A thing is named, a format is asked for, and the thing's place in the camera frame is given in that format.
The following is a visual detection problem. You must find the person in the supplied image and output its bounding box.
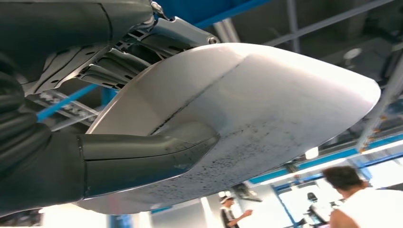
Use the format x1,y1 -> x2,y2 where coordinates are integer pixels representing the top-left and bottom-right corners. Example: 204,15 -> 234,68
322,166 -> 403,228
219,191 -> 253,228

